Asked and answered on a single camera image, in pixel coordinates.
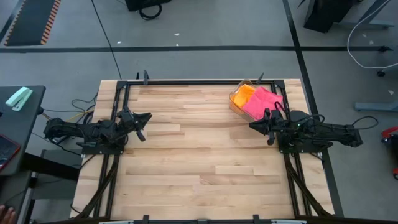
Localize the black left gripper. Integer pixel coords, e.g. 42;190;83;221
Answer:
116;106;153;143

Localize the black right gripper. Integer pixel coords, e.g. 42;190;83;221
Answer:
248;107;294;146

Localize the pink microfiber towel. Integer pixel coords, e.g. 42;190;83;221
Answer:
241;86;284;121

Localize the orange microfiber towel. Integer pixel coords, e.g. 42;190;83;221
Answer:
231;83;257;110

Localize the clear plastic bin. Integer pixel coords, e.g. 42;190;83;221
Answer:
228;78;285;123

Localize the grey desk foot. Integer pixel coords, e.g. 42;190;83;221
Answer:
354;101;398;113

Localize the black box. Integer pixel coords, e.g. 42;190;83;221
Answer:
124;0;172;12

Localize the dark desk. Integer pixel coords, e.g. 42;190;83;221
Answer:
0;85;47;177

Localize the mint green stapler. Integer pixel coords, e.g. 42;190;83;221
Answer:
5;86;34;112

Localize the phone with red case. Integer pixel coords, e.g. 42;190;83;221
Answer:
0;134;22;171

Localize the black mat with striped edge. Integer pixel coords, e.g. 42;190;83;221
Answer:
3;0;62;47

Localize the person's hand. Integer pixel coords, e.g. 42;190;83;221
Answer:
0;204;17;224

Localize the yellow floor cable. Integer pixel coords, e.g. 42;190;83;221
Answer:
42;109;95;122

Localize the black hanging cable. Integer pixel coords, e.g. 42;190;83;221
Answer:
90;0;123;80

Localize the white floor cable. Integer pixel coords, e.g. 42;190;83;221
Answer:
346;0;398;70

